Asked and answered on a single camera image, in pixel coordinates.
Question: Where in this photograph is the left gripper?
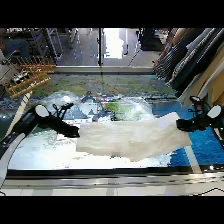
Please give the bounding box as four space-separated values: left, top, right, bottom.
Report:
57 120 81 139

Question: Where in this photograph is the silver frame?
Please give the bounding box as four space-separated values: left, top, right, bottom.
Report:
0 91 224 197

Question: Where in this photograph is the white garment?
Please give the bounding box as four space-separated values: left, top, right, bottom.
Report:
75 111 194 163

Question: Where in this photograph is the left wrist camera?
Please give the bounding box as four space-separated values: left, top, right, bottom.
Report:
51 102 75 118

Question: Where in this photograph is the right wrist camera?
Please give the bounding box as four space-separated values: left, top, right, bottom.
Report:
188 95 212 118

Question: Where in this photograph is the black cable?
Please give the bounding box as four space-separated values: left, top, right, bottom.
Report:
195 187 224 197

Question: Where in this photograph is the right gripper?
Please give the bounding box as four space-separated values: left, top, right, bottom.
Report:
175 117 202 133

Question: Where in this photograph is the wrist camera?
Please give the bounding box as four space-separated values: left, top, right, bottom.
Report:
51 102 75 118
188 95 212 118

